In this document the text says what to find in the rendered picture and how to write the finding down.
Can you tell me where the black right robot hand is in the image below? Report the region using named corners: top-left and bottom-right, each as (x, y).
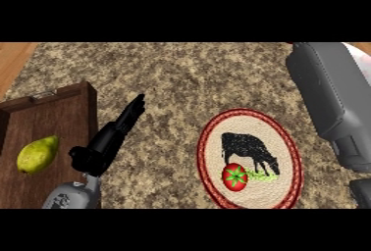
top-left (347, 178), bottom-right (371, 210)

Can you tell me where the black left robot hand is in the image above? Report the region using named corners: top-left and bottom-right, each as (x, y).
top-left (68, 93), bottom-right (148, 178)

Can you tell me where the red tomato can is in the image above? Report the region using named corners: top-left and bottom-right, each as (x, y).
top-left (220, 162), bottom-right (250, 190)

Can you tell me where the oval cow print placemat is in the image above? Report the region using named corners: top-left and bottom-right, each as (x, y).
top-left (195, 108), bottom-right (304, 210)

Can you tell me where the white bowl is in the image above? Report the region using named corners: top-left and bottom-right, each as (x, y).
top-left (340, 41), bottom-right (371, 76)

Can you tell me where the brown wooden tray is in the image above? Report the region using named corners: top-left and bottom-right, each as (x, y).
top-left (0, 80), bottom-right (100, 210)

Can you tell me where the yellow-green pear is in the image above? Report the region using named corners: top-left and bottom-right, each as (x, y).
top-left (16, 134), bottom-right (60, 175)

